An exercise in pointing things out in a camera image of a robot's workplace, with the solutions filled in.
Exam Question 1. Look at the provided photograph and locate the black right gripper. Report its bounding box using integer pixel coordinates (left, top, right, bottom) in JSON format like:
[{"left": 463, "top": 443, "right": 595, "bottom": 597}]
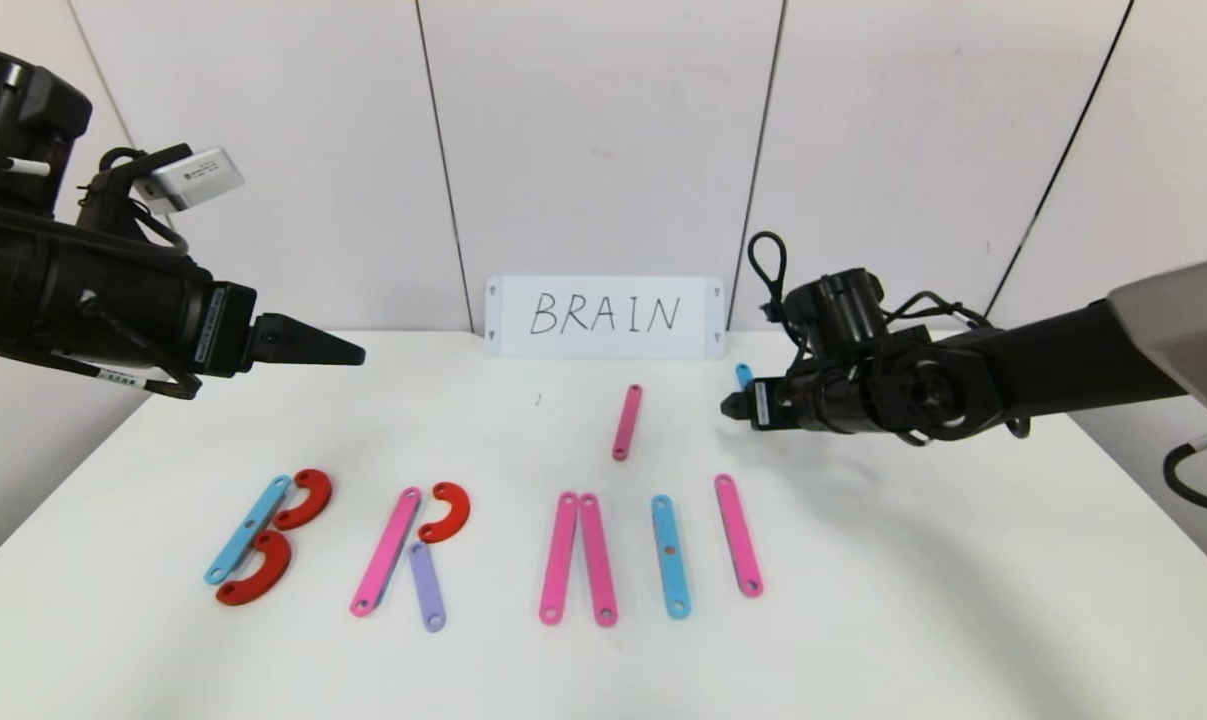
[{"left": 720, "top": 376, "right": 829, "bottom": 432}]

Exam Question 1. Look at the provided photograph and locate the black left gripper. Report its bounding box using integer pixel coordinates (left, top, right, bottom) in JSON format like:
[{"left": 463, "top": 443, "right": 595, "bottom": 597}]
[{"left": 37, "top": 229, "right": 366, "bottom": 380}]

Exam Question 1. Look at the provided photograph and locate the pink long bar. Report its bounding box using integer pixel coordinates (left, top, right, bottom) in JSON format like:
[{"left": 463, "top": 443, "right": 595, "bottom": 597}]
[
  {"left": 579, "top": 493, "right": 619, "bottom": 629},
  {"left": 350, "top": 487, "right": 423, "bottom": 618},
  {"left": 612, "top": 384, "right": 643, "bottom": 462},
  {"left": 538, "top": 491, "right": 579, "bottom": 627}
]

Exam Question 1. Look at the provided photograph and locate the pink short bar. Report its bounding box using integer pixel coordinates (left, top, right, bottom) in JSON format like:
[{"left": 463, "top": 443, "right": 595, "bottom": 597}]
[{"left": 714, "top": 474, "right": 765, "bottom": 599}]

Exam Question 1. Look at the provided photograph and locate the small red arc piece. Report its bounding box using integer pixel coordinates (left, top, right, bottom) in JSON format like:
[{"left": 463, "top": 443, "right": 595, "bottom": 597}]
[{"left": 418, "top": 482, "right": 471, "bottom": 544}]

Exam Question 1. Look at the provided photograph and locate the purple short bar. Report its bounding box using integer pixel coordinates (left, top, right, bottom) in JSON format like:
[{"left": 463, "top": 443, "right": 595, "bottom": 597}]
[{"left": 408, "top": 541, "right": 447, "bottom": 633}]

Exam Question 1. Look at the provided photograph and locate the white BRAIN sign board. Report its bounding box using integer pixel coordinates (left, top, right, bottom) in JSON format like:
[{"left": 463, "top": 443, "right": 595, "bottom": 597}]
[{"left": 484, "top": 276, "right": 727, "bottom": 361}]

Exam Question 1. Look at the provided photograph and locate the large red arc piece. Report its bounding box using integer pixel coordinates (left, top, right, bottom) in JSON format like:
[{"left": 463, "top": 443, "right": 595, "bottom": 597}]
[
  {"left": 273, "top": 469, "right": 333, "bottom": 530},
  {"left": 215, "top": 530, "right": 293, "bottom": 607}
]

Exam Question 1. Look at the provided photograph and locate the cyan long flat bar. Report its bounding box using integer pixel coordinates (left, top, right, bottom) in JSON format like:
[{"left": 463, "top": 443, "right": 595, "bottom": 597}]
[
  {"left": 204, "top": 475, "right": 294, "bottom": 586},
  {"left": 651, "top": 494, "right": 692, "bottom": 620}
]

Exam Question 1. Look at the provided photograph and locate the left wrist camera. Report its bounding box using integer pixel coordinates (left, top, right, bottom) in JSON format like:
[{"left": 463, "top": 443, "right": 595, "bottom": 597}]
[{"left": 133, "top": 147, "right": 246, "bottom": 214}]

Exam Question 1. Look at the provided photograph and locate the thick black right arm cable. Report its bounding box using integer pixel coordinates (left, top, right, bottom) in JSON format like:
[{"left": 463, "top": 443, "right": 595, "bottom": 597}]
[{"left": 1163, "top": 428, "right": 1207, "bottom": 518}]

